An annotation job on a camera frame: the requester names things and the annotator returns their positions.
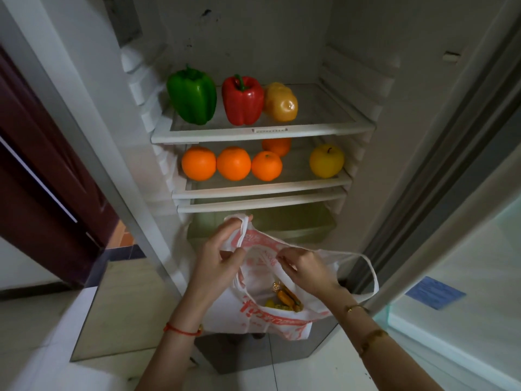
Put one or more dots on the person's right hand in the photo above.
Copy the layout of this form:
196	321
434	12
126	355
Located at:
311	272

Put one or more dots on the person's left hand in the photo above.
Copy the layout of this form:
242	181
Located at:
211	272

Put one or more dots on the pile of golden small packets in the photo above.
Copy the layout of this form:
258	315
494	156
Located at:
287	299

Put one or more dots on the white red-printed plastic bag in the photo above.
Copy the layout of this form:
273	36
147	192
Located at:
252	317

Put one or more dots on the orange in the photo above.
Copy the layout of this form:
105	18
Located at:
198	163
276	146
266	166
233	163

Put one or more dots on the yellow apple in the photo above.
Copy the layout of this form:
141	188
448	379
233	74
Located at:
327	160

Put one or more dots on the yellow bell pepper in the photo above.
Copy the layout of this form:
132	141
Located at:
281	102

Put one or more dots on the red bell pepper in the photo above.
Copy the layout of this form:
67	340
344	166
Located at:
243	100

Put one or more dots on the dark red refrigerator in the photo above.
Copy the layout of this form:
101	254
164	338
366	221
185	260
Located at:
427	138

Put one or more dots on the green bell pepper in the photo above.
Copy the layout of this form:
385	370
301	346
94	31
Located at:
191	95

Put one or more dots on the person's right forearm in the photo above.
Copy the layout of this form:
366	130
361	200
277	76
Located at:
386	354

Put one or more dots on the white crisper cover shelf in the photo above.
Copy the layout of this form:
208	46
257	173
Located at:
260	202

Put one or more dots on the beige small cabinet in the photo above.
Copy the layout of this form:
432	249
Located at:
122	309

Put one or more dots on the narrow white glass shelf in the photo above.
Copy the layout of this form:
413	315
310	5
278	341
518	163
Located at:
293	175

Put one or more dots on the blue inner door sticker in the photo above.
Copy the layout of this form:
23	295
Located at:
435	292

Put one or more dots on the clear bottom door bin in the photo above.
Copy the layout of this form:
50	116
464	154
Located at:
447	354

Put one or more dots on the wide white glass shelf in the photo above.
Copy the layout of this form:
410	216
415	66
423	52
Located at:
325	113

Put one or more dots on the dark wooden door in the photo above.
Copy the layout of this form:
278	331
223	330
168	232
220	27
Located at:
61	158

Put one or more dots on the dark wooden door frame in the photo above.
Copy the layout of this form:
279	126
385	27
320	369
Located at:
36	232

